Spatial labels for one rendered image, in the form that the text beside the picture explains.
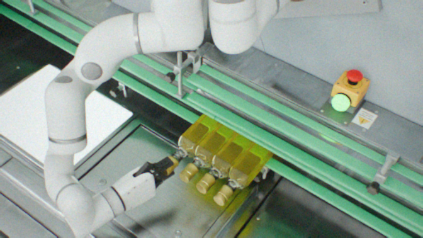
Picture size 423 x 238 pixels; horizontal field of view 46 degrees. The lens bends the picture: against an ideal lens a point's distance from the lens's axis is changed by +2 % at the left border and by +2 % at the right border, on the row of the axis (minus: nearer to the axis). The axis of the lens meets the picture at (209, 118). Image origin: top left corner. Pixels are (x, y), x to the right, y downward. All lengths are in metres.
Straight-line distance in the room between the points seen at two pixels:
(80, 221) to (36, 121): 0.55
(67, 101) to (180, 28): 0.29
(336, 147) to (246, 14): 0.46
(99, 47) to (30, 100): 0.79
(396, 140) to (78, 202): 0.78
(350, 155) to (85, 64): 0.67
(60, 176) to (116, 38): 0.42
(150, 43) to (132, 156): 0.60
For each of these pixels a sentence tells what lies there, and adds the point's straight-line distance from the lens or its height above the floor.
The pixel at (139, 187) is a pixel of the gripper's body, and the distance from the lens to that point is 1.29.
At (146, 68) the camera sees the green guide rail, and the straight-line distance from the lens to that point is 1.57.
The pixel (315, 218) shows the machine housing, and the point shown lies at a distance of 1.50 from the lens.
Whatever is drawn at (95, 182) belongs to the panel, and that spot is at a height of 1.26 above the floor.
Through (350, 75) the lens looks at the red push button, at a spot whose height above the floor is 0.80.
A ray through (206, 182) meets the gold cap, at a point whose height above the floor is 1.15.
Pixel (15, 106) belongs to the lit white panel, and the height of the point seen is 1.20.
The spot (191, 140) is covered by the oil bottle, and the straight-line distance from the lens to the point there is 1.38.
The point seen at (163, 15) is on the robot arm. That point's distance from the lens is 0.99.
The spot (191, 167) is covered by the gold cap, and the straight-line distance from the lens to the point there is 1.33.
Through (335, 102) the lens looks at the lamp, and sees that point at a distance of 1.29.
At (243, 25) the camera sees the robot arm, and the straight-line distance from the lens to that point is 0.99.
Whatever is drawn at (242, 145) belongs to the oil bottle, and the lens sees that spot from 1.37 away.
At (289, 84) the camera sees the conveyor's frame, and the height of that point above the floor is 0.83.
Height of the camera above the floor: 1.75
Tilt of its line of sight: 33 degrees down
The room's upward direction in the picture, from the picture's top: 135 degrees counter-clockwise
